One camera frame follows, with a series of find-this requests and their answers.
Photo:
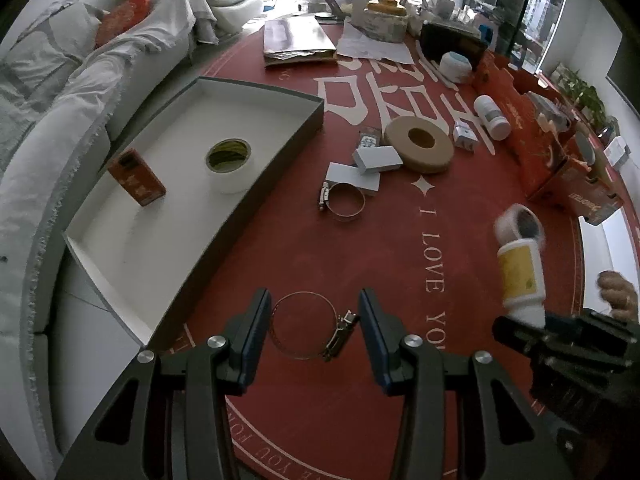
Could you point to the white tray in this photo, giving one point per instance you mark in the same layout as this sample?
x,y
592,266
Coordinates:
x,y
607,240

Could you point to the small white box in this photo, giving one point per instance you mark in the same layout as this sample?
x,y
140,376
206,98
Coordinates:
x,y
380,157

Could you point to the small orange box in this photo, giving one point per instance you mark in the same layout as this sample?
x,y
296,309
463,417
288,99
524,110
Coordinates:
x,y
136,177

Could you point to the white charger plug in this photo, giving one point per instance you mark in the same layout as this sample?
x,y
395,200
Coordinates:
x,y
466,135

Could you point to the potted green plants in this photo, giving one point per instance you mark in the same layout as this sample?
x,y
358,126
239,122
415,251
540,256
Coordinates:
x,y
587,95

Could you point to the beige armchair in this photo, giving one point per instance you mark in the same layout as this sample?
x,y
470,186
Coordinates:
x,y
235,0

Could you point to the plain white bottle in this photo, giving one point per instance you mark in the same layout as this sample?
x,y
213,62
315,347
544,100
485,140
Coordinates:
x,y
492,115

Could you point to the person's right hand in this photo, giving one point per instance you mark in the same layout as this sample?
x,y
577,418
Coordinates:
x,y
619,292

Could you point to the brown flat box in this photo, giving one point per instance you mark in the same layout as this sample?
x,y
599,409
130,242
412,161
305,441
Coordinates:
x,y
297,40

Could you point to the patterned round box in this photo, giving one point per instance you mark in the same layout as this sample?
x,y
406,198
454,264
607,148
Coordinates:
x,y
382,25

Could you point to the white cup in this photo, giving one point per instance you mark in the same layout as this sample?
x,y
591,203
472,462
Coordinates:
x,y
360,2

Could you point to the orange gift carton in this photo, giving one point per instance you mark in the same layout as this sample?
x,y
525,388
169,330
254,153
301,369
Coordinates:
x,y
510,90

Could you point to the yellow packet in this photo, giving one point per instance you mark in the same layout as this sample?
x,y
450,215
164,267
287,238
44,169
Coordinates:
x,y
386,5

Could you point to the white round jar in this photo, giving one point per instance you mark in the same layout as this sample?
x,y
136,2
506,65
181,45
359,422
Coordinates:
x,y
455,66

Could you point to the red cushion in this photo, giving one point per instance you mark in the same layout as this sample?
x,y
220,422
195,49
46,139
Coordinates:
x,y
125,15

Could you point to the sofa with white cover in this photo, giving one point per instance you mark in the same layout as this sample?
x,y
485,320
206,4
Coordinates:
x,y
50,110

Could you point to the white bottle with yellow label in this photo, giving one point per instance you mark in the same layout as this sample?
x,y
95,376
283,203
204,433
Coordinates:
x,y
520,280

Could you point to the large grey tray box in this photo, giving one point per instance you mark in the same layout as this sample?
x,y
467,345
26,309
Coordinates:
x,y
175,240

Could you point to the white paper sheets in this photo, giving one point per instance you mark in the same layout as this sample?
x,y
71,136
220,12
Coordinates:
x,y
370,47

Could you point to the dark patterned small box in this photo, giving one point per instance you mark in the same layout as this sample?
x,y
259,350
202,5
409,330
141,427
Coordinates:
x,y
369,138

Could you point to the brown paper tape roll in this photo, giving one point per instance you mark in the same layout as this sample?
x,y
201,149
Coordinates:
x,y
400,147

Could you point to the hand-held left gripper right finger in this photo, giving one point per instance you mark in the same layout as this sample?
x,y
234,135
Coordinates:
x,y
372,340

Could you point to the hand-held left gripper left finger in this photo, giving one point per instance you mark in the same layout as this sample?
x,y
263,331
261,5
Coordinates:
x,y
255,340

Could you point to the black box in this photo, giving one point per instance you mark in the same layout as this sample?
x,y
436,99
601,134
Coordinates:
x,y
450,40

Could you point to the clear tape roll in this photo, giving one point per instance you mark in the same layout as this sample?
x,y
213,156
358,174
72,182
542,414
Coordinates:
x,y
507,225

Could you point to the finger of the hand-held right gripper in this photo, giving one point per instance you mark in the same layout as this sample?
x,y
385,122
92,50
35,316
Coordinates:
x,y
585,322
517,334

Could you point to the white tape roll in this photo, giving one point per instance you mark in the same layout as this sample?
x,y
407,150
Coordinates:
x,y
235,180

